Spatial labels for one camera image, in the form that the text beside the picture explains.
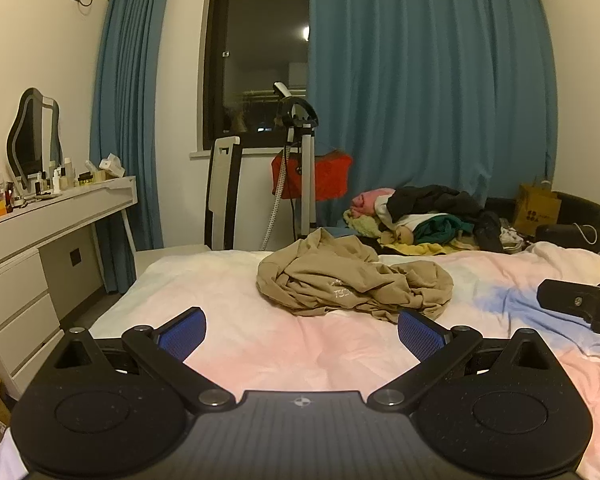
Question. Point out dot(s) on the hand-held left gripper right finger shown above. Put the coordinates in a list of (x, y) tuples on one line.
[(422, 332)]

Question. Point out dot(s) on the pile of mixed clothes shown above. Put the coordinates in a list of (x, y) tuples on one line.
[(430, 215)]

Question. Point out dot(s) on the white tissue box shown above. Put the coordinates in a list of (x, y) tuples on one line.
[(111, 166)]

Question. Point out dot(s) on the dark window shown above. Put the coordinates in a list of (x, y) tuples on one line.
[(260, 55)]

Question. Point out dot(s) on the low dark wall socket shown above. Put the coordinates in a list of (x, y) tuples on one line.
[(76, 258)]

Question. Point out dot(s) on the narrow blue curtain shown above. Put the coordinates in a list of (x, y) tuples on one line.
[(130, 110)]

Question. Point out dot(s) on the white and black chair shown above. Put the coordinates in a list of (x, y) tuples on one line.
[(222, 190)]

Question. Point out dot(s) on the black round seat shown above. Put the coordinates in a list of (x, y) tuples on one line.
[(582, 210)]

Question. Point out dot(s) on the wavy vanity mirror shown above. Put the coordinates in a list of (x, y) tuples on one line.
[(30, 135)]

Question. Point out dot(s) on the bed with pastel sheet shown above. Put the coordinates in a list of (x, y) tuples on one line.
[(290, 355)]

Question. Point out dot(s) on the red bag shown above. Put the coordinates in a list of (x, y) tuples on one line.
[(325, 175)]

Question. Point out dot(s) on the tan garment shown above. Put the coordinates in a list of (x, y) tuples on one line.
[(340, 280)]

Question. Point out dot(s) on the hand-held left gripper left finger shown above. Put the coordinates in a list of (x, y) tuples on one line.
[(182, 332)]

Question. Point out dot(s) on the white vanity desk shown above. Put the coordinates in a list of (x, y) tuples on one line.
[(35, 265)]

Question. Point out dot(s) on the garment steamer stand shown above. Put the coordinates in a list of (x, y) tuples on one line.
[(295, 160)]

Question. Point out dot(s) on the group of cosmetic bottles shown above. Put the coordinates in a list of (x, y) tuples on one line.
[(55, 180)]

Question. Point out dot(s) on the wide blue curtain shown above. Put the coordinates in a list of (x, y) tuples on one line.
[(430, 75)]

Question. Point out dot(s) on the yellow paper bag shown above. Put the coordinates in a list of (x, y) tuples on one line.
[(535, 210)]

